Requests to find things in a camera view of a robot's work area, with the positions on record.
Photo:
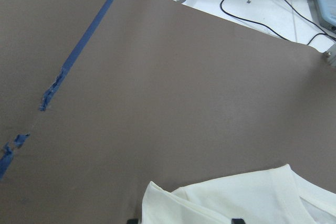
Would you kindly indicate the grey blue equipment box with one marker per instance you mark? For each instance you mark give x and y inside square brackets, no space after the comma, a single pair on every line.
[323,3]

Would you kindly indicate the blue tape grid lines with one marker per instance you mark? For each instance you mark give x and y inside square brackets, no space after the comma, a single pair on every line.
[11,146]

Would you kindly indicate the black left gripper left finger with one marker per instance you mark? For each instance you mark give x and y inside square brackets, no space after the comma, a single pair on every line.
[132,221]

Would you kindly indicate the cream long-sleeve printed shirt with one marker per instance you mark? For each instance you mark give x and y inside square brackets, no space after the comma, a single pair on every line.
[276,195]

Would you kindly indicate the aluminium frame profile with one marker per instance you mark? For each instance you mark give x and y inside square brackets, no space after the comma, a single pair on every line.
[330,56]

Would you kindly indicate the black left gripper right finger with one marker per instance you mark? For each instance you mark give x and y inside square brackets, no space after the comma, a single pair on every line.
[237,221]

